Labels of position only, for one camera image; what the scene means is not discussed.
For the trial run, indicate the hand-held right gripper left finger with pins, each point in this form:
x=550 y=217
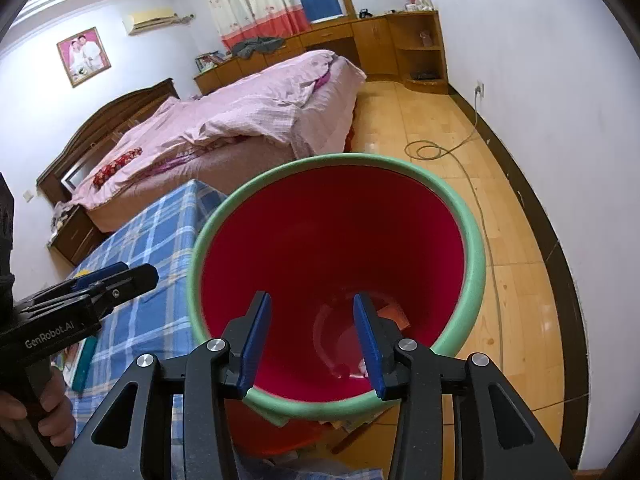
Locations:
x=255 y=345

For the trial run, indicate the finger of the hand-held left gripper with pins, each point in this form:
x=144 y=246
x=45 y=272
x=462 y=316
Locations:
x=102 y=272
x=135 y=280

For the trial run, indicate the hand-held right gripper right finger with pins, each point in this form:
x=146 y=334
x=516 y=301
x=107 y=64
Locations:
x=367 y=345

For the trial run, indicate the brick red box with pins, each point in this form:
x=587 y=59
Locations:
x=395 y=316

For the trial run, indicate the red bucket with green rim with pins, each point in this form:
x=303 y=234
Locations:
x=325 y=235

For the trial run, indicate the person's left hand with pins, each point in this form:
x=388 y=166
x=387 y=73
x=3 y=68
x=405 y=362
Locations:
x=57 y=410

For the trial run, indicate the wooden nightstand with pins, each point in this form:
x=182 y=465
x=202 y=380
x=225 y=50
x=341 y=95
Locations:
x=77 y=240

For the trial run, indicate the blue plaid tablecloth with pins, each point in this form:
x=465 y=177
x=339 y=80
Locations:
x=150 y=240

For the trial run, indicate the teal case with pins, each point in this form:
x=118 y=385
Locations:
x=85 y=362

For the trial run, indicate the crumpled cloth on nightstand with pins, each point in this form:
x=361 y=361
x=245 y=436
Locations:
x=61 y=215

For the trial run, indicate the red floral pillow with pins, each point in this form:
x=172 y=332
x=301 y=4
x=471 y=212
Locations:
x=116 y=166

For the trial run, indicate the bed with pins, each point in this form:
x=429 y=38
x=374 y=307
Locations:
x=200 y=180

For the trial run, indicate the dark wooden headboard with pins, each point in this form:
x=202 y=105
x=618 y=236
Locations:
x=100 y=120

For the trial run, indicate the pink checked quilt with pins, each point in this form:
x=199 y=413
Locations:
x=240 y=110

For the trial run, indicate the row of books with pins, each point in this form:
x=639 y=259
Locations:
x=210 y=61

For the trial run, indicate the grey clothes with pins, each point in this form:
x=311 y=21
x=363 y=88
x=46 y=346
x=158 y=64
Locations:
x=257 y=46

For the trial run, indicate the magenta cloth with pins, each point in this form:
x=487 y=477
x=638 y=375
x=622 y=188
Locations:
x=322 y=81

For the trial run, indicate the flat black device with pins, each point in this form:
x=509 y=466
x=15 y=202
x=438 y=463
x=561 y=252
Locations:
x=425 y=75

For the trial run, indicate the wooden corner shelf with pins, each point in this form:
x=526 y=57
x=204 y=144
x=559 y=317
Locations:
x=417 y=60

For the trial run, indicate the floral curtain with red hem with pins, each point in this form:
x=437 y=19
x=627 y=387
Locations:
x=250 y=0

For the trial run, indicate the long wooden cabinet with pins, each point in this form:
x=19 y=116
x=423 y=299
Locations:
x=370 y=40

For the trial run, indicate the small clear ornament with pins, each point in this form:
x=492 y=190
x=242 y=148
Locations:
x=426 y=39

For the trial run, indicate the white containers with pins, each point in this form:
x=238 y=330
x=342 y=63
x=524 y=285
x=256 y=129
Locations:
x=419 y=5

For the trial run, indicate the white wall switch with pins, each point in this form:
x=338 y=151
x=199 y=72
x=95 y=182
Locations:
x=28 y=196

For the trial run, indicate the framed wall photo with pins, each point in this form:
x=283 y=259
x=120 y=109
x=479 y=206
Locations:
x=83 y=56

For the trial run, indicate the wall air conditioner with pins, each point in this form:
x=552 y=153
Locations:
x=149 y=20

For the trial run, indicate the white wall socket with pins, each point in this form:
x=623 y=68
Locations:
x=479 y=88

